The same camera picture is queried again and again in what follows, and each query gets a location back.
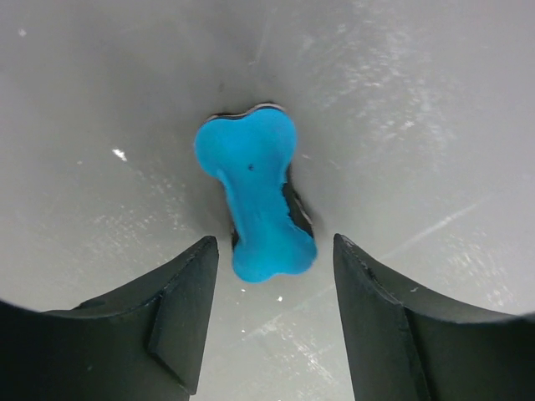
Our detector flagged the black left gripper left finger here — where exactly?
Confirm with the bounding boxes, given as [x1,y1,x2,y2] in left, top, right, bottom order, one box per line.
[1,236,219,400]

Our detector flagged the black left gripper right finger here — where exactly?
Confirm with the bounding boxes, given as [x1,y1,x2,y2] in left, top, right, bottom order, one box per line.
[333,234,534,400]

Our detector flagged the blue bone-shaped eraser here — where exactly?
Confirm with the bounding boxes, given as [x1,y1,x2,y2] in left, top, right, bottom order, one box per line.
[194,103,318,283]

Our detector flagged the whiteboard with orange frame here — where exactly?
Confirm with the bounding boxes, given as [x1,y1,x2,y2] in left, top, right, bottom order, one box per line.
[1,1,534,400]

